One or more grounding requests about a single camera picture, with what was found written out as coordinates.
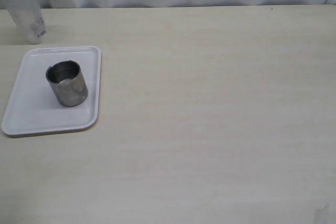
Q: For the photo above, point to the white rectangular plastic tray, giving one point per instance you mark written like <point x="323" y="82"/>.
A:
<point x="33" y="108"/>

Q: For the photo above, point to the clear plastic measuring cup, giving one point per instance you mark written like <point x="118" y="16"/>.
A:
<point x="28" y="18"/>

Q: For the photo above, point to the stainless steel cup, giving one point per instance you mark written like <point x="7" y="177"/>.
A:
<point x="67" y="82"/>

